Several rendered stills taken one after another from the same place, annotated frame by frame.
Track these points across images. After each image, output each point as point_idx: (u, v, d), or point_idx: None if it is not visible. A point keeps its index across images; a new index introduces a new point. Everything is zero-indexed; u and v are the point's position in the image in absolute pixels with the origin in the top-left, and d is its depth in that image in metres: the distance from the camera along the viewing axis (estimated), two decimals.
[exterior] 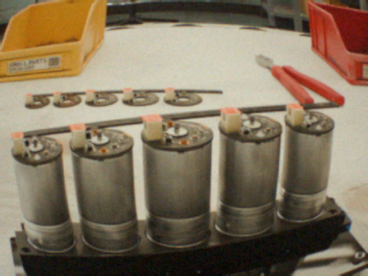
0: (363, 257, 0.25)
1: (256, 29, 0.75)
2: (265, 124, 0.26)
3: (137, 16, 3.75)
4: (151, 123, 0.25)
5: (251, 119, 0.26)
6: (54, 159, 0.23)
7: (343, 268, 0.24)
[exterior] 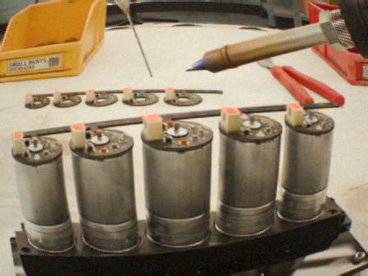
0: (363, 257, 0.25)
1: (256, 29, 0.75)
2: (265, 124, 0.26)
3: (137, 16, 3.75)
4: (151, 123, 0.25)
5: (251, 119, 0.26)
6: (54, 159, 0.23)
7: (343, 268, 0.24)
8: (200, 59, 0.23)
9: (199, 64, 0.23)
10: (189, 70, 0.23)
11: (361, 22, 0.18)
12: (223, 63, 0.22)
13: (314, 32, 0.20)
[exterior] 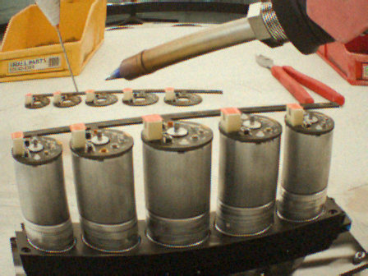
0: (363, 257, 0.25)
1: None
2: (265, 124, 0.26)
3: (137, 16, 3.75)
4: (151, 123, 0.25)
5: (251, 119, 0.26)
6: (54, 159, 0.23)
7: (343, 268, 0.24)
8: (118, 67, 0.22)
9: (116, 72, 0.22)
10: (108, 79, 0.23)
11: (296, 14, 0.17)
12: (137, 70, 0.22)
13: (241, 27, 0.19)
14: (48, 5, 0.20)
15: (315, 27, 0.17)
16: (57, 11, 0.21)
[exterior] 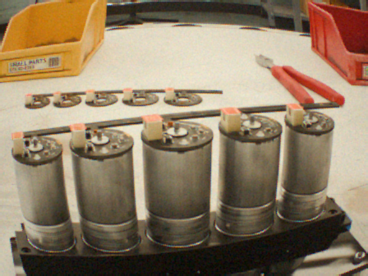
0: (363, 257, 0.25)
1: (256, 29, 0.75)
2: (265, 124, 0.26)
3: (137, 16, 3.75)
4: (151, 123, 0.25)
5: (251, 119, 0.26)
6: (54, 159, 0.23)
7: (343, 268, 0.24)
8: None
9: None
10: None
11: None
12: None
13: None
14: None
15: None
16: None
